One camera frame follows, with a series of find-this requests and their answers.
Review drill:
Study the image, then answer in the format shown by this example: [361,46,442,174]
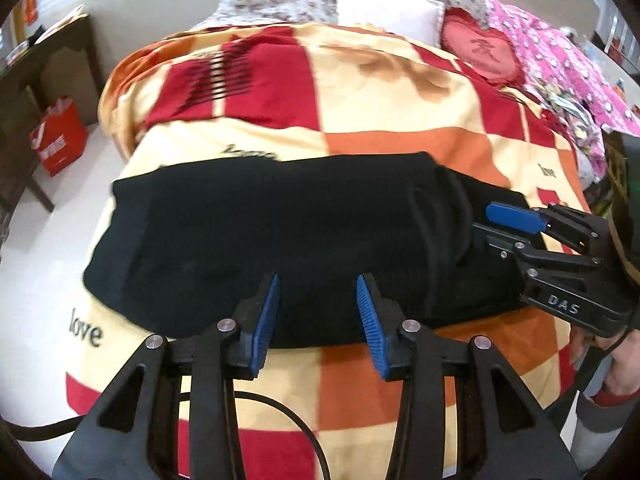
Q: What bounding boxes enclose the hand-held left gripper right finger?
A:
[354,272,581,480]

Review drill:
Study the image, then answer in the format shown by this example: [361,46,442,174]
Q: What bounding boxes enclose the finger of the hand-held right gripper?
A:
[471,222,606,273]
[486,202,610,261]

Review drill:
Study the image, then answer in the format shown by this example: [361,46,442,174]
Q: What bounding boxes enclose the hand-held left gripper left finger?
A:
[51,272,281,480]

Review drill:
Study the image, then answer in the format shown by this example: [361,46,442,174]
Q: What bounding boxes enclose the black pants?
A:
[82,151,543,350]

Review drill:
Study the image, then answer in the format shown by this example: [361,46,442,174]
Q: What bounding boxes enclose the person's right forearm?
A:
[570,382,633,473]

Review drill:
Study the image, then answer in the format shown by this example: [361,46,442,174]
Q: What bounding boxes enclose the person's right hand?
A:
[569,327,640,401]

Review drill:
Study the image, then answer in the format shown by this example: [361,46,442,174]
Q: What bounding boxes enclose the pile of patterned cloth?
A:
[530,77,608,161]

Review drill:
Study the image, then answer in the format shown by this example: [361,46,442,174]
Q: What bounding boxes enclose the red yellow orange checkered blanket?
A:
[65,22,593,480]

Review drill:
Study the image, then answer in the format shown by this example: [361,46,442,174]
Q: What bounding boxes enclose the red heart-shaped cushion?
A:
[440,10,526,86]

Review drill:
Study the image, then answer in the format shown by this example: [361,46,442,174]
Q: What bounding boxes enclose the pink penguin print quilt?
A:
[482,0,640,183]

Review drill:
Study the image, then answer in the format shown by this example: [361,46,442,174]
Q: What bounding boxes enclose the metal rack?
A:
[592,7,640,66]

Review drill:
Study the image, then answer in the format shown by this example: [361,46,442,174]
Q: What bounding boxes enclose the white pillow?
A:
[332,0,447,43]

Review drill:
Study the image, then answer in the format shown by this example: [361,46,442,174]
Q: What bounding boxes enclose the red shopping bag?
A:
[28,96,89,177]

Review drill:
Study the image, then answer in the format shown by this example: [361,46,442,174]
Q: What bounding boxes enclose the dark wooden desk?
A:
[0,14,106,213]

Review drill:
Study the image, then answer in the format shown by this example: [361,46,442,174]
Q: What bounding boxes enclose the beige papers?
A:
[32,4,87,46]

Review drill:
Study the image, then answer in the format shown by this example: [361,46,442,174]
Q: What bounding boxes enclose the black cable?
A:
[0,391,333,480]

